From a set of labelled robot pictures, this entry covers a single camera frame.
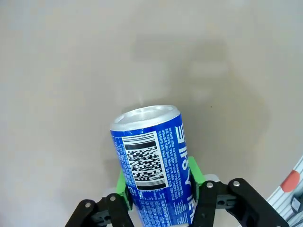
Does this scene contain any orange round sticker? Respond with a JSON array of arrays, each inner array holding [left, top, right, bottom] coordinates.
[[281, 170, 301, 193]]

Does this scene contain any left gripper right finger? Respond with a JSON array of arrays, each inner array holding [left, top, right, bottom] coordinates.
[[188, 156, 290, 227]]

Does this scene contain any aluminium frame rail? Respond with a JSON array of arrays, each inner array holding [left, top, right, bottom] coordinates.
[[266, 156, 303, 227]]

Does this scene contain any blue drink can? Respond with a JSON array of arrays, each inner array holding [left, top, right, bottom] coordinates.
[[109, 105, 202, 227]]

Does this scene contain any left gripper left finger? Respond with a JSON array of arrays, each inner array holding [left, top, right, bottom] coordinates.
[[65, 169, 136, 227]]

